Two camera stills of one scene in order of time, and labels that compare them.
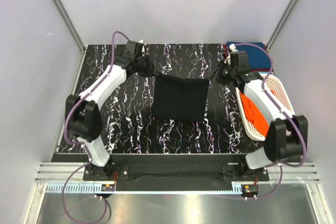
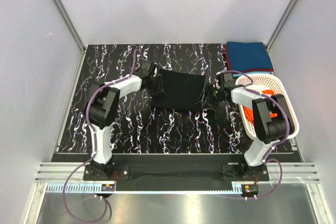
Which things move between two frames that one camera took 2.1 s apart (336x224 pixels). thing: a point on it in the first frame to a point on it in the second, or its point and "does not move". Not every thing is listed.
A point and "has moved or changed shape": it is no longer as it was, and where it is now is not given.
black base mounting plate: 177,168 does not move
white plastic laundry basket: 251,130 does not move
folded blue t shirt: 258,57 does not move
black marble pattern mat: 126,116 does not move
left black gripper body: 144,67 to 155,87
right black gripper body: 224,73 to 214,96
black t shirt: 178,98 has moved or changed shape
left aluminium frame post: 61,10 does not move
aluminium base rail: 59,172 does not move
